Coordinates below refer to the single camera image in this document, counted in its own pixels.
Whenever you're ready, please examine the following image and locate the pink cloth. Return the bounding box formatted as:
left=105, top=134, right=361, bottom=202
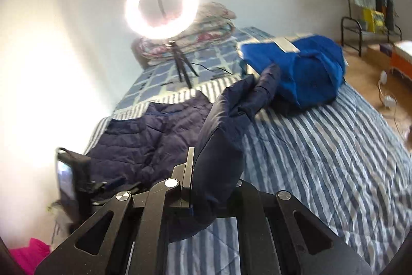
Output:
left=10, top=238, right=52, bottom=275

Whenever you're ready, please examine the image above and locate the floral pillow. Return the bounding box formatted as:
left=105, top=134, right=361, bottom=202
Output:
left=193, top=2, right=237, bottom=27

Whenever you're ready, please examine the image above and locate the orange white cloth-covered stool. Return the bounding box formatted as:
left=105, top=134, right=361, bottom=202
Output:
left=390, top=40, right=412, bottom=82

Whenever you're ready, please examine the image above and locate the navy puffer jacket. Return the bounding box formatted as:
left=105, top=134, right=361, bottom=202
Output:
left=84, top=64, right=282, bottom=241

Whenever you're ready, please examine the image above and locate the ring light on tripod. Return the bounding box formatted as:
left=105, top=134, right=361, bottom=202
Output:
left=125, top=0, right=202, bottom=90

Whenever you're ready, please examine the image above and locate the folded floral quilt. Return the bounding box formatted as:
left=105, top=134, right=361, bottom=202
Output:
left=138, top=20, right=235, bottom=60

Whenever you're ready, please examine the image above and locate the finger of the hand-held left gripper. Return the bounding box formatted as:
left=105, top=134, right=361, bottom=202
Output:
left=91, top=178, right=142, bottom=200

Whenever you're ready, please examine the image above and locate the blue white striped blanket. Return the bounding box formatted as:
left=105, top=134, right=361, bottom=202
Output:
left=84, top=78, right=412, bottom=275

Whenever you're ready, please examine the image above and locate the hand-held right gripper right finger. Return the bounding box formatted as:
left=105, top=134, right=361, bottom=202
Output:
left=222, top=180, right=374, bottom=275

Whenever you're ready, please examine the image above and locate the blue fleece garment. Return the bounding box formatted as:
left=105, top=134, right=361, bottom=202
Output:
left=240, top=34, right=346, bottom=110

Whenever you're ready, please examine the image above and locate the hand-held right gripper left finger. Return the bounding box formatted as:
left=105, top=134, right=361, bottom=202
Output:
left=34, top=148, right=195, bottom=275

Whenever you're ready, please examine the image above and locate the blue checked bed sheet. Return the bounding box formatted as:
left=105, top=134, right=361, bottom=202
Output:
left=114, top=26, right=277, bottom=111

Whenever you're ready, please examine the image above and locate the black ring light cable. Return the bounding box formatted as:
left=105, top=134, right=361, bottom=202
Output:
left=190, top=62, right=234, bottom=76

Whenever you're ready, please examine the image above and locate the yellow box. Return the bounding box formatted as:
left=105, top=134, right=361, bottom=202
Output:
left=363, top=8, right=386, bottom=34

